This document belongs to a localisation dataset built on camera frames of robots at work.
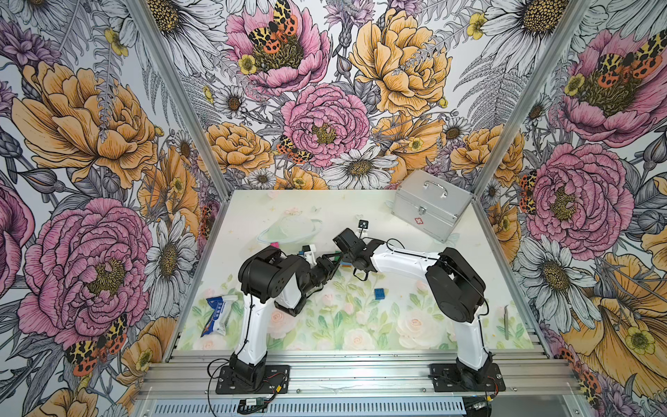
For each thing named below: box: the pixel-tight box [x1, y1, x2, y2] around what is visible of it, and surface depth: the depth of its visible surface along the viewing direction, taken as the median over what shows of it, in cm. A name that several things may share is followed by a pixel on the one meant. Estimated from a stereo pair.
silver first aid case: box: [390, 169, 474, 244], surface depth 103 cm
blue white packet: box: [200, 294, 239, 338], surface depth 84 cm
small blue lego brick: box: [374, 287, 385, 300], surface depth 91 cm
